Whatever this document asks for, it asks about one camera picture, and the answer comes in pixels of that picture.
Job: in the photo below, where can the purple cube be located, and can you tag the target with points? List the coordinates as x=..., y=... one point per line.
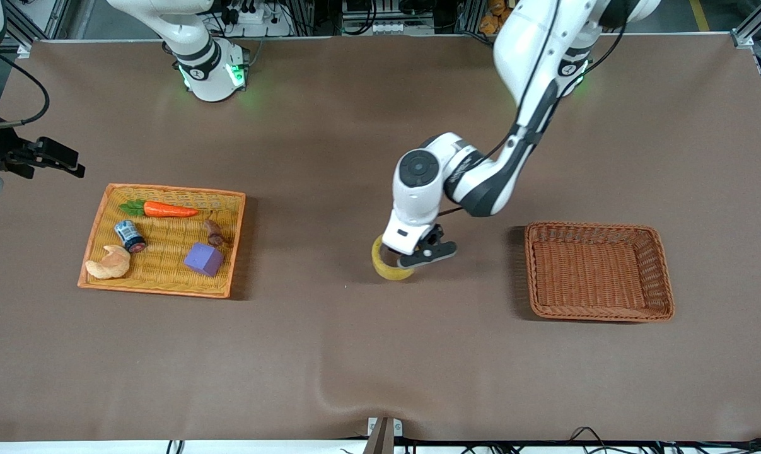
x=203, y=260

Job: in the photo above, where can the bag of orange buns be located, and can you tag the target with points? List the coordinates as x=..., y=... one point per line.
x=488, y=25

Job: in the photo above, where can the small brown toy root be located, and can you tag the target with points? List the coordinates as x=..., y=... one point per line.
x=215, y=233

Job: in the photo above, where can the yellow packing tape roll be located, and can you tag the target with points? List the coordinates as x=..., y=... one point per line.
x=386, y=270

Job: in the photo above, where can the small blue white can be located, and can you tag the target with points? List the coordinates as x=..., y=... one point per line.
x=128, y=234

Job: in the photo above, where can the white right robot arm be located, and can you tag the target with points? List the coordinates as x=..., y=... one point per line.
x=210, y=82

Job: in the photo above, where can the orange toy carrot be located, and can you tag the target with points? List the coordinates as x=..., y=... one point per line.
x=166, y=210

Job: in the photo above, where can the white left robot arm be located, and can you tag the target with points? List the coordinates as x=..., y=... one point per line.
x=531, y=44

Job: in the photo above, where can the brown wicker basket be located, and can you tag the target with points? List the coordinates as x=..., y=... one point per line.
x=598, y=277

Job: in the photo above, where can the white power strip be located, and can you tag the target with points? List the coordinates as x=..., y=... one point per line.
x=254, y=16

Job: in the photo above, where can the toy croissant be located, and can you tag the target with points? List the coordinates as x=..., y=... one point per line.
x=109, y=265

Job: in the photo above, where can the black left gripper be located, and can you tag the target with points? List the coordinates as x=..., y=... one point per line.
x=432, y=239

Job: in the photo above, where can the orange yellow woven tray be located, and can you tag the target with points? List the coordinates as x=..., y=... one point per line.
x=166, y=284

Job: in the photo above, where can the metal table edge bracket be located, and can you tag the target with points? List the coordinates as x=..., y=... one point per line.
x=383, y=435

